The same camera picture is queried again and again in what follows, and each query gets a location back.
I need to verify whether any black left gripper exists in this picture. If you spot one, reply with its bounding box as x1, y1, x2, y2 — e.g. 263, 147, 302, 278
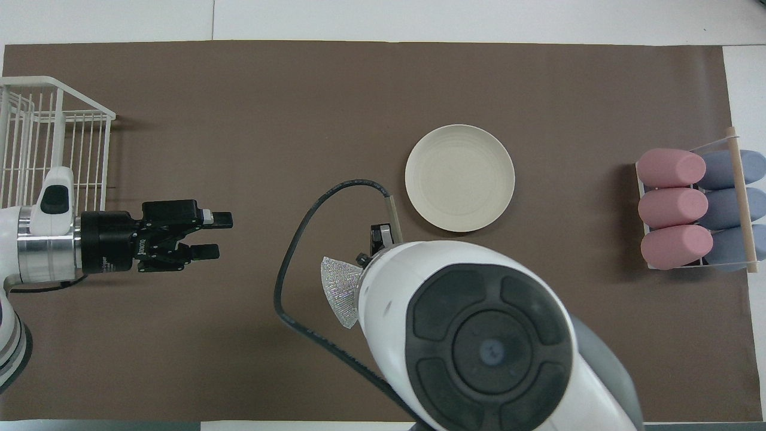
80, 199, 234, 275

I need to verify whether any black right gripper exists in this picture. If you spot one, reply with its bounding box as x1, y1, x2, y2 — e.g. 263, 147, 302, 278
357, 223, 396, 268

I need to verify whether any silver glitter sponge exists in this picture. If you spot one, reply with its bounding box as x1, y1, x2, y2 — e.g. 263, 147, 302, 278
321, 256, 363, 329

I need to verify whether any cream round plate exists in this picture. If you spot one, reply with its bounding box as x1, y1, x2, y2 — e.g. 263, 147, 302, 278
405, 124, 516, 233

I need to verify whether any brown table mat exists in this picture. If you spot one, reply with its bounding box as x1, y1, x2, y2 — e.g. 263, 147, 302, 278
0, 41, 750, 423

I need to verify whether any pink plastic cup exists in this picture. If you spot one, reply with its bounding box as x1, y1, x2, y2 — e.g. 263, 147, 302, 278
638, 187, 710, 229
636, 148, 707, 188
640, 224, 714, 270

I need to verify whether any blue plastic cup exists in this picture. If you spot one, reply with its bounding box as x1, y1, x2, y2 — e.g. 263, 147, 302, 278
697, 187, 766, 230
697, 150, 766, 191
709, 224, 766, 271

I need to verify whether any white cup holder rack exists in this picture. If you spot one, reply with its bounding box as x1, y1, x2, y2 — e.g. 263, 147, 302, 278
634, 126, 762, 275

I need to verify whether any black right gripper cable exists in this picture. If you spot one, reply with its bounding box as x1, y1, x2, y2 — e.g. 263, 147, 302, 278
273, 179, 431, 431

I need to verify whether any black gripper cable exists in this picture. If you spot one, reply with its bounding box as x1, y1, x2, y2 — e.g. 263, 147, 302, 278
6, 274, 87, 294
273, 179, 431, 431

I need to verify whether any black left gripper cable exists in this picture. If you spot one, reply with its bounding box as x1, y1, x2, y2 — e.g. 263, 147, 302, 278
6, 274, 87, 294

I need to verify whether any white wire dish rack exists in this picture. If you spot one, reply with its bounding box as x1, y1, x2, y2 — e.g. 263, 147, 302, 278
0, 76, 117, 210

